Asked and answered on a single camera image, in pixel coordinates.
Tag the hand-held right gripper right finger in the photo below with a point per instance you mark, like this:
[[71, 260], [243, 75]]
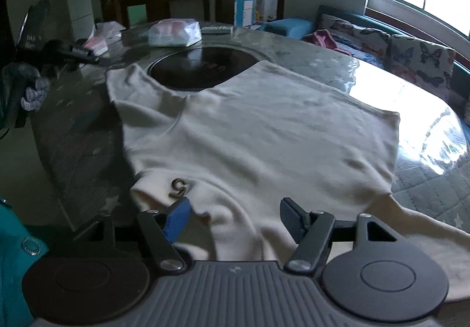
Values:
[[293, 219]]

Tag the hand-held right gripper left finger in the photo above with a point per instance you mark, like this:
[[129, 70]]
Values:
[[178, 219]]

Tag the cream white shirt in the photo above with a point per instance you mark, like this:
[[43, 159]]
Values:
[[257, 128]]

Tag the round black cooktop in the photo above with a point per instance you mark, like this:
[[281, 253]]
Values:
[[205, 66]]

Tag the person's teal clothing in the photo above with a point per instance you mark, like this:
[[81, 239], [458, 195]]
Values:
[[14, 261]]

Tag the magenta cloth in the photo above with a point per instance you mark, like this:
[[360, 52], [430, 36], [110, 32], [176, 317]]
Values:
[[323, 39]]

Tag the white tissue pack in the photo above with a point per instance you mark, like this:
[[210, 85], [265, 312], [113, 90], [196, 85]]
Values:
[[174, 32]]

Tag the blue sofa bolster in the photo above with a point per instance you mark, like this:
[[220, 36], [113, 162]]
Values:
[[290, 28]]

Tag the pink and white pack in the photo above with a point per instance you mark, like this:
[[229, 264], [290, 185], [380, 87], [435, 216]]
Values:
[[96, 46], [108, 30]]

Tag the grey remote control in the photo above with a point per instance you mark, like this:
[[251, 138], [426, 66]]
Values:
[[216, 30]]

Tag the black hair dryer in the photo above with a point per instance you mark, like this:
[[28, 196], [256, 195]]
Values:
[[69, 52]]

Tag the grey knitted cloth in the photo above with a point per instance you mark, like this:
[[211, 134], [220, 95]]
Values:
[[29, 86]]

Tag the teal sofa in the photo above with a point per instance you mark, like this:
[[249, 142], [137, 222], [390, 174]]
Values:
[[374, 24]]

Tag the blue white cabinet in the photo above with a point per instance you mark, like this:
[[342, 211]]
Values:
[[245, 7]]

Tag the white refrigerator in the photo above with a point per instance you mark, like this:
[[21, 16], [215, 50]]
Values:
[[80, 5]]

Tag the black chair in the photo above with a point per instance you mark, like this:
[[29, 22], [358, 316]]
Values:
[[31, 27]]

